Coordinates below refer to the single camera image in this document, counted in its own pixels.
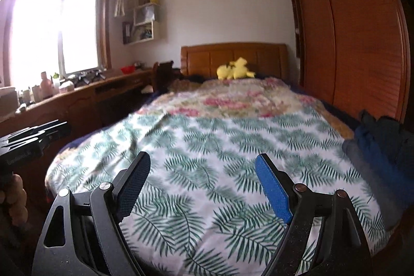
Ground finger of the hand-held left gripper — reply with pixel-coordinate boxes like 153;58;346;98
8;120;69;137
0;129;72;150

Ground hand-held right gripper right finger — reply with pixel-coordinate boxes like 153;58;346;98
255;153;376;276

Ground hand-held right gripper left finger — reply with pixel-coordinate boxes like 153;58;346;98
31;151;152;276

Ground black button coat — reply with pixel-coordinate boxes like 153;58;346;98
357;109;414;167

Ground person's left hand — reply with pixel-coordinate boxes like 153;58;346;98
0;174;29;226

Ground wooden desk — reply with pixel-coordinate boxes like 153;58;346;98
0;69;154;147

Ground pink bottle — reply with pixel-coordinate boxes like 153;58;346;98
39;72;53;99

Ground cardboard box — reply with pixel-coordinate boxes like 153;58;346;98
0;86;18;117

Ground black tool on desk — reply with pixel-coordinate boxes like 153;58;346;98
66;69;107;86

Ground leaf print bed sheet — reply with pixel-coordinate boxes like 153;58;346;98
45;108;389;276

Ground grey folded garment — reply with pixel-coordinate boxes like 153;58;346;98
342;138;405;229

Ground wooden framed window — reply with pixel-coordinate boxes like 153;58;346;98
0;0;110;89

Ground dark wooden chair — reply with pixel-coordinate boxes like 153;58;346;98
152;61;175;92

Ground yellow plush toy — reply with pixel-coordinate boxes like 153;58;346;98
216;58;255;80

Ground blue folded garment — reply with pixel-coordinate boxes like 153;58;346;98
352;127;414;199

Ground wooden bed headboard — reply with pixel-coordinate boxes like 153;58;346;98
180;42;289;83

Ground wooden slatted wardrobe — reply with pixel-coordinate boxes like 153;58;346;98
283;0;411;121

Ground white wall shelf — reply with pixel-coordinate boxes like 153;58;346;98
122;0;160;44

